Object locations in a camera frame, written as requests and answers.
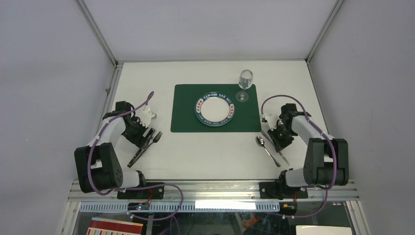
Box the white slotted cable duct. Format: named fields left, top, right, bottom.
left=79, top=200, right=280, bottom=213

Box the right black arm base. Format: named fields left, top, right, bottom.
left=258, top=182, right=308, bottom=200

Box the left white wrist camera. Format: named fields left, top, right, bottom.
left=137, top=106, right=157, bottom=128

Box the silver fork dark handle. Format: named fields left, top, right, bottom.
left=127, top=148, right=147, bottom=168

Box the white plate teal rim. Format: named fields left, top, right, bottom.
left=194, top=92, right=235, bottom=127

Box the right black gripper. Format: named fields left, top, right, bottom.
left=267, top=124, right=296, bottom=152

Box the red striped book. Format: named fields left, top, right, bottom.
left=86, top=217, right=144, bottom=235

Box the white box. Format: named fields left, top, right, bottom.
left=296, top=225, right=352, bottom=235

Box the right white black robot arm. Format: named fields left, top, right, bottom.
left=263, top=103, right=349, bottom=200

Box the orange object under table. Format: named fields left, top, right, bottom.
left=242, top=214, right=262, bottom=229

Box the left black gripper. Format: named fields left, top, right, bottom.
left=122, top=117, right=154, bottom=149

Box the dark green placemat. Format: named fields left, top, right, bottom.
left=170, top=84, right=261, bottom=133

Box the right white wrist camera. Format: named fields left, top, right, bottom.
left=260, top=114, right=280, bottom=131

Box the silver table knife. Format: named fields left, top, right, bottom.
left=261, top=130, right=290, bottom=165

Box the clear drinking glass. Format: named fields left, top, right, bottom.
left=236, top=70, right=254, bottom=102

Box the silver spoon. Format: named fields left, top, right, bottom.
left=255, top=136, right=281, bottom=167

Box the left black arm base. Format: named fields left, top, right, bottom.
left=117, top=182, right=164, bottom=200

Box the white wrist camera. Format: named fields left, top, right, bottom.
left=260, top=114, right=280, bottom=131
left=137, top=106, right=157, bottom=128

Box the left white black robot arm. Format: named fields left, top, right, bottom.
left=74, top=101, right=157, bottom=199

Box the aluminium frame rail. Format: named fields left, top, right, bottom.
left=68, top=179, right=361, bottom=202

